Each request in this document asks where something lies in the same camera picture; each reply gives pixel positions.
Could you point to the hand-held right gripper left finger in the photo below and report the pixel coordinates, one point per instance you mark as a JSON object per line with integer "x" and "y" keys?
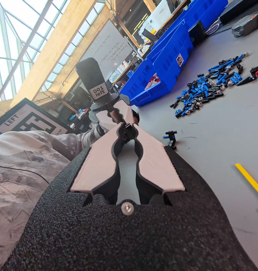
{"x": 95, "y": 167}

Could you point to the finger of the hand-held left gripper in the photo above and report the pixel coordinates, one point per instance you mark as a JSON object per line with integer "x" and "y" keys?
{"x": 104, "y": 119}
{"x": 125, "y": 111}

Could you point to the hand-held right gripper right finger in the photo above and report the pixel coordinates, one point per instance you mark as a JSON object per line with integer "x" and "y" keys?
{"x": 156, "y": 167}

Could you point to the yellow axle rod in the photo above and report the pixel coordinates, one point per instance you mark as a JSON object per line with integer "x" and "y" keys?
{"x": 249, "y": 181}

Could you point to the grey desk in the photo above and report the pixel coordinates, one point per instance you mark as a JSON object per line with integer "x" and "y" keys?
{"x": 205, "y": 137}

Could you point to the person's left hand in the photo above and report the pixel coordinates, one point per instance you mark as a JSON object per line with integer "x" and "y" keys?
{"x": 136, "y": 120}

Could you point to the whiteboard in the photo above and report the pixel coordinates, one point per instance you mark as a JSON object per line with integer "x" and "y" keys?
{"x": 107, "y": 48}

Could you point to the black beam with blue pins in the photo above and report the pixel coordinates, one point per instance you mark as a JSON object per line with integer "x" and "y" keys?
{"x": 171, "y": 133}

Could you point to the pile of beige red pieces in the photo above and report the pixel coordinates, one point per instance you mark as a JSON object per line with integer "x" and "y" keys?
{"x": 152, "y": 82}

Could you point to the blue plastic bin with tag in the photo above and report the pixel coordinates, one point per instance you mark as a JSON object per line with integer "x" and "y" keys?
{"x": 169, "y": 69}

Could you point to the pile of blue black pins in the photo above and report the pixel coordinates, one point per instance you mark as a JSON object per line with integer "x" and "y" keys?
{"x": 196, "y": 93}

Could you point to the black white marker board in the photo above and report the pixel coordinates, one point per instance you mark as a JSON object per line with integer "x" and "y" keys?
{"x": 14, "y": 121}

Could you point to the white machine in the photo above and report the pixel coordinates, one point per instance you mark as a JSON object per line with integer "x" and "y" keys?
{"x": 162, "y": 14}

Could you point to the black rectangular box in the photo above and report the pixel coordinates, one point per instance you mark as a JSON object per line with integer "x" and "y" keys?
{"x": 196, "y": 33}

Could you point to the black angled beam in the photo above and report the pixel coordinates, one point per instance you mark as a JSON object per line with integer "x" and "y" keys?
{"x": 246, "y": 80}

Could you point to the grey toy battery box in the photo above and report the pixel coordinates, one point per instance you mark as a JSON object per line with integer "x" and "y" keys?
{"x": 246, "y": 26}

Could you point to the black flat case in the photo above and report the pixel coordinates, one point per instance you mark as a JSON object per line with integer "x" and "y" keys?
{"x": 236, "y": 11}

